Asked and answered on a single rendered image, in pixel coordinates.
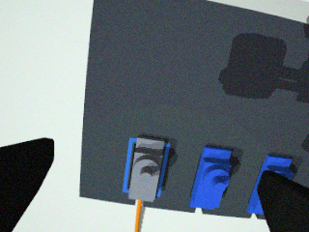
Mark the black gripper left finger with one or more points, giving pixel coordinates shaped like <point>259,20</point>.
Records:
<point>23,166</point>

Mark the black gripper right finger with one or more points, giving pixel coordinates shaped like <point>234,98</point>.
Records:
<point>285,203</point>

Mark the dark grey flat panel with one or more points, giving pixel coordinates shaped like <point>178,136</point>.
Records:
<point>226,88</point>

